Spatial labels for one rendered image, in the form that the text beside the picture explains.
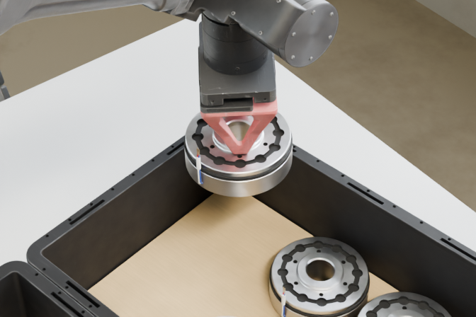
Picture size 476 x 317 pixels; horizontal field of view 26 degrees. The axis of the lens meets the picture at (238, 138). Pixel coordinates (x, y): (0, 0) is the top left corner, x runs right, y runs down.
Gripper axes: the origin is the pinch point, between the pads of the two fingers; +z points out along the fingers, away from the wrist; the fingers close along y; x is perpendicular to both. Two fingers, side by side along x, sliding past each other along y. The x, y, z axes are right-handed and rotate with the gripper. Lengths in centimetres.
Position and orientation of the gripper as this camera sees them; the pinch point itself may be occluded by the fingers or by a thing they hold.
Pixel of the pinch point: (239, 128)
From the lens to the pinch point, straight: 97.6
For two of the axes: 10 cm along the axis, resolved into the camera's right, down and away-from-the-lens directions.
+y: -0.4, -7.0, 7.1
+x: -10.0, 0.5, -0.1
